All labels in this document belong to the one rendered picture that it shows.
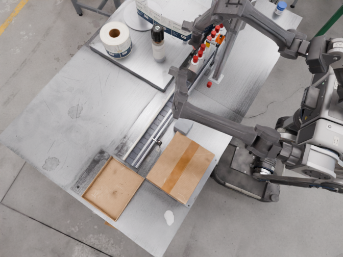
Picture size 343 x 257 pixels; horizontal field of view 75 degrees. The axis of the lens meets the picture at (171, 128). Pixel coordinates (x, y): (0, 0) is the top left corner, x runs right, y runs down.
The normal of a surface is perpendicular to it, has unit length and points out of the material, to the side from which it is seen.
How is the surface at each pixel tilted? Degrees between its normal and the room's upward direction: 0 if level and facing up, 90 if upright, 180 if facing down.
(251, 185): 0
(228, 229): 0
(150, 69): 0
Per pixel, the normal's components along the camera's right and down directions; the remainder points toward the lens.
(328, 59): -0.39, 0.88
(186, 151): 0.01, -0.30
